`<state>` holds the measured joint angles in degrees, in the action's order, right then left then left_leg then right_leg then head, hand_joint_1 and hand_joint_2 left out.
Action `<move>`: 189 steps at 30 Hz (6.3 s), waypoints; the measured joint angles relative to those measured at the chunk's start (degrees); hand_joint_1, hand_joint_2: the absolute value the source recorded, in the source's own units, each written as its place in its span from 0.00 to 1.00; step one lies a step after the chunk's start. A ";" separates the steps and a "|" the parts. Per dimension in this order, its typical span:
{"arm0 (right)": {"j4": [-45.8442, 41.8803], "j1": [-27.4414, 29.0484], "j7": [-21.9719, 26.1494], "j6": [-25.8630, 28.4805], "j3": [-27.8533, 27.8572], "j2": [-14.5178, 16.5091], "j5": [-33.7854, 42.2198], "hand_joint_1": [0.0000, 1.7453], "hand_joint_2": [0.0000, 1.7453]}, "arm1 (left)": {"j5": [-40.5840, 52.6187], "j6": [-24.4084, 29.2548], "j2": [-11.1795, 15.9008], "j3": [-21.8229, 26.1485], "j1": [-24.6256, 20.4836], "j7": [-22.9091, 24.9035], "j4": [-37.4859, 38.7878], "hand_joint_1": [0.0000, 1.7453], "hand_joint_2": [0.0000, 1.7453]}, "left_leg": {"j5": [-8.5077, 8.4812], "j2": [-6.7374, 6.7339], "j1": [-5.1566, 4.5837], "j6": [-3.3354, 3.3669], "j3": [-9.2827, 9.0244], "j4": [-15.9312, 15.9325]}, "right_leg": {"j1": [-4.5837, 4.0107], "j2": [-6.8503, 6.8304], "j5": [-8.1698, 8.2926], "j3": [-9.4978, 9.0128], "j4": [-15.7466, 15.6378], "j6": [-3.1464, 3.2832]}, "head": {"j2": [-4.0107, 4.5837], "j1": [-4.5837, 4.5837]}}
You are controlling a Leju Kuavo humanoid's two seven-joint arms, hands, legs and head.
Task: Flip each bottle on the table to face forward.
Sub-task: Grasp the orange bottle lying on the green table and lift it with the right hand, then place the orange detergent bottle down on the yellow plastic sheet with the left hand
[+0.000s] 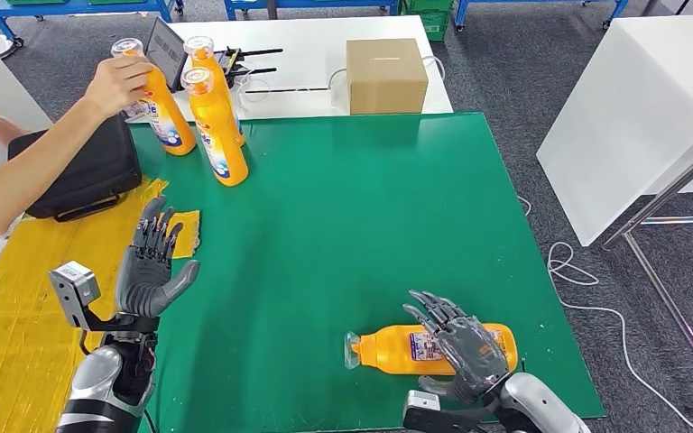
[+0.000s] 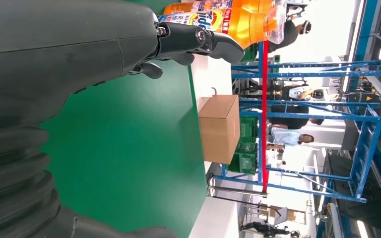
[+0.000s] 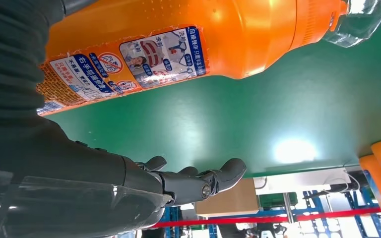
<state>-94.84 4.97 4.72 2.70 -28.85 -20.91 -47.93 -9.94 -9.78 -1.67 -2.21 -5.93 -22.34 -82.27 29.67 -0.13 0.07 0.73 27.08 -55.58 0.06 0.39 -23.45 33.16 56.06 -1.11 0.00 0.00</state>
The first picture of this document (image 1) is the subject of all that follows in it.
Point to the white table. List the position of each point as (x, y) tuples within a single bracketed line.
[(621, 119), (298, 36), (0, 83)]

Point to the black remote with antennas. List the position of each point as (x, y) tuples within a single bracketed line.
[(236, 63)]

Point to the blue metal shelf frame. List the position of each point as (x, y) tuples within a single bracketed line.
[(459, 15), (322, 4), (83, 8)]

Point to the green table mat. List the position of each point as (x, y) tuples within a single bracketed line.
[(322, 209)]

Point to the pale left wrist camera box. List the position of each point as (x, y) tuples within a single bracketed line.
[(74, 287)]

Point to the brown cardboard box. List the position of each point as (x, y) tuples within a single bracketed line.
[(385, 78)]

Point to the orange detergent bottle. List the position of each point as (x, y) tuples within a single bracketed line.
[(221, 137), (394, 352), (167, 119), (209, 60)]

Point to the person's right hand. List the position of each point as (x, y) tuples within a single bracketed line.
[(116, 83)]

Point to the silver metal stand frame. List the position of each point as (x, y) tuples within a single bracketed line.
[(669, 191)]

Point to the black zip case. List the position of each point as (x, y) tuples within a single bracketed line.
[(95, 167)]

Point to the yellow taped sheet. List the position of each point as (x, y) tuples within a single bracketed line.
[(24, 328)]

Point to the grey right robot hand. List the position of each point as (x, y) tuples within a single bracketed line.
[(472, 352)]

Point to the green plastic crate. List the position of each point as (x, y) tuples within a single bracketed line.
[(430, 24)]

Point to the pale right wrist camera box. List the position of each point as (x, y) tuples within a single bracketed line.
[(421, 406)]

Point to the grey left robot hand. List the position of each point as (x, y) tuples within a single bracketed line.
[(146, 281)]

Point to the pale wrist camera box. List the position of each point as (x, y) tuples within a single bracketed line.
[(421, 406), (74, 287)]

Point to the person's right forearm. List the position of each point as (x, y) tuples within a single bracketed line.
[(29, 167)]

